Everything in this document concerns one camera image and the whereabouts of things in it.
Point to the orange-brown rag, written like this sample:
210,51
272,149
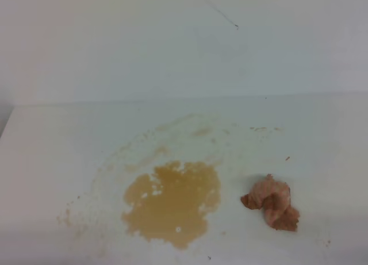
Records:
273,197

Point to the brown coffee puddle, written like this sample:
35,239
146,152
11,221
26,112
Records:
172,203

